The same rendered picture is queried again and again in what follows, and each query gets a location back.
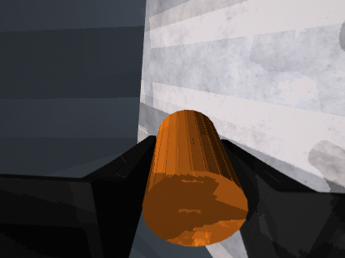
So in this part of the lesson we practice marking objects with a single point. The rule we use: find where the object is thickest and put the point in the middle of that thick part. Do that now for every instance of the orange knob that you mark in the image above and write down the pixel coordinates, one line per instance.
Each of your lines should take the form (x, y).
(193, 196)

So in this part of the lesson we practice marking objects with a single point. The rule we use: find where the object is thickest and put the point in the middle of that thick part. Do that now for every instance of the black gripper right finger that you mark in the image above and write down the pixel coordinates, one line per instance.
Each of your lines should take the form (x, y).
(285, 218)

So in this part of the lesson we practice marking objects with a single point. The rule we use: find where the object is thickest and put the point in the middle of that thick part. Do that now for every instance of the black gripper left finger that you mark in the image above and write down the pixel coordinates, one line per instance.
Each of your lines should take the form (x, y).
(106, 203)

